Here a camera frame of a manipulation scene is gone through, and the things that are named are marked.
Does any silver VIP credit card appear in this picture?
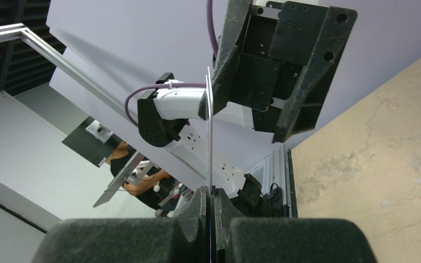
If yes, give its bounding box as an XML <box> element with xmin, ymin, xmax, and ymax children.
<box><xmin>206</xmin><ymin>66</ymin><xmax>213</xmax><ymax>193</ymax></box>

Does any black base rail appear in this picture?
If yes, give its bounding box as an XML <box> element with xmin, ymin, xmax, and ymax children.
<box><xmin>247</xmin><ymin>144</ymin><xmax>298</xmax><ymax>218</ymax></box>

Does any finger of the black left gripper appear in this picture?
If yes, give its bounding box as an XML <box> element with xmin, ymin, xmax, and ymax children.
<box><xmin>206</xmin><ymin>0</ymin><xmax>252</xmax><ymax>115</ymax></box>
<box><xmin>269</xmin><ymin>6</ymin><xmax>358</xmax><ymax>142</ymax></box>

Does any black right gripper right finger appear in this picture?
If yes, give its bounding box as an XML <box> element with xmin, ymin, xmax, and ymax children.
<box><xmin>209</xmin><ymin>189</ymin><xmax>377</xmax><ymax>262</ymax></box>

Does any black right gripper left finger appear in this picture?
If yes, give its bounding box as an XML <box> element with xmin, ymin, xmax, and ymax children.
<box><xmin>32</xmin><ymin>187</ymin><xmax>208</xmax><ymax>262</ymax></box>

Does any person in background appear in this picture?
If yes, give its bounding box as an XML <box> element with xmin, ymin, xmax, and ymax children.
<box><xmin>105</xmin><ymin>140</ymin><xmax>197</xmax><ymax>212</ymax></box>

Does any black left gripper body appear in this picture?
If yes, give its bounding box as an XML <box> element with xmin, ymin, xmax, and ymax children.
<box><xmin>225</xmin><ymin>0</ymin><xmax>327</xmax><ymax>133</ymax></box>

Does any aluminium frame rail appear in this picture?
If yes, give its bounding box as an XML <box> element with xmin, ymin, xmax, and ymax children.
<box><xmin>0</xmin><ymin>23</ymin><xmax>137</xmax><ymax>122</ymax></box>

